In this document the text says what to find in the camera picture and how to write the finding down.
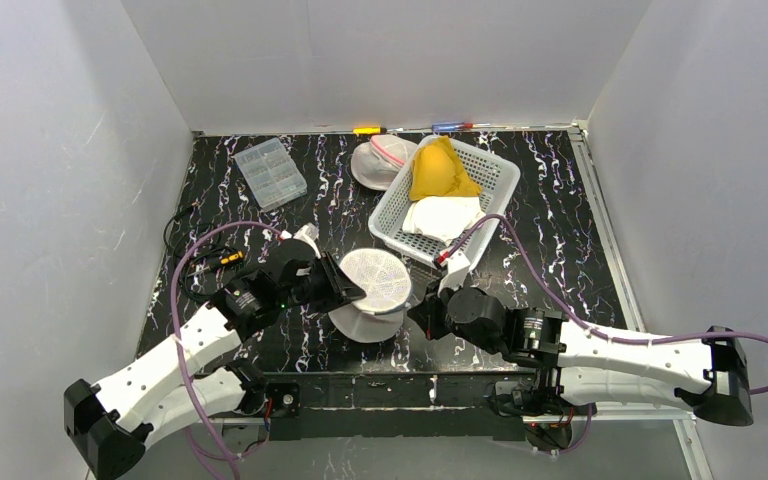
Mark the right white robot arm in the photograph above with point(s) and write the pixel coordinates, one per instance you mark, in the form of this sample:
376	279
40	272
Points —
578	366

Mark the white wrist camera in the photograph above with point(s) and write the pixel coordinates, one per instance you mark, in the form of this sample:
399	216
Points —
456	268
308	234

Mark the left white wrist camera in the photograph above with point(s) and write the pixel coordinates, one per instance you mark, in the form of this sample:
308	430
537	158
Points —
308	234

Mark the white plastic basket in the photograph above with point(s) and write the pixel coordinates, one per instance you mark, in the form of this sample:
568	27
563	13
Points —
498	179

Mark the white bra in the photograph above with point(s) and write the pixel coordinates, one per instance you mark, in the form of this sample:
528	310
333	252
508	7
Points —
443	219

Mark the white mesh bag blue zipper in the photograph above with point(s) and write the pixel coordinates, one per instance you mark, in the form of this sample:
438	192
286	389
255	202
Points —
388	287

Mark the aluminium side rail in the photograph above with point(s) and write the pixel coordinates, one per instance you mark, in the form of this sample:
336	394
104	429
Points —
684	423

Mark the yellow bra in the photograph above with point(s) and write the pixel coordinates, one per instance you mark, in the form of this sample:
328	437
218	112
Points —
437	171

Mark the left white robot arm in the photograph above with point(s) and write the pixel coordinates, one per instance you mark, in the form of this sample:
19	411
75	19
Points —
114	421

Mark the black base frame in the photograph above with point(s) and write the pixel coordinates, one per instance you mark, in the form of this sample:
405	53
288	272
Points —
390	404

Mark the clear plastic organizer box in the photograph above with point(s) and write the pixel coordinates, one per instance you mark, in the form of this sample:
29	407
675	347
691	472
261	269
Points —
271	174

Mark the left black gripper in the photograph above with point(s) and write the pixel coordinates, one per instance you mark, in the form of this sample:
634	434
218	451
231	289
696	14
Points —
334	281

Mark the white mesh bag pink zipper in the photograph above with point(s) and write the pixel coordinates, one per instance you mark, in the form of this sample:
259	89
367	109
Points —
376	162

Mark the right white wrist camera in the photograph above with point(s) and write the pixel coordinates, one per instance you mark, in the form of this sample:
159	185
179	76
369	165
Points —
456	268

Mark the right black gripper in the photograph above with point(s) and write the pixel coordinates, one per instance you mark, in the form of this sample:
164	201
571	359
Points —
429	319

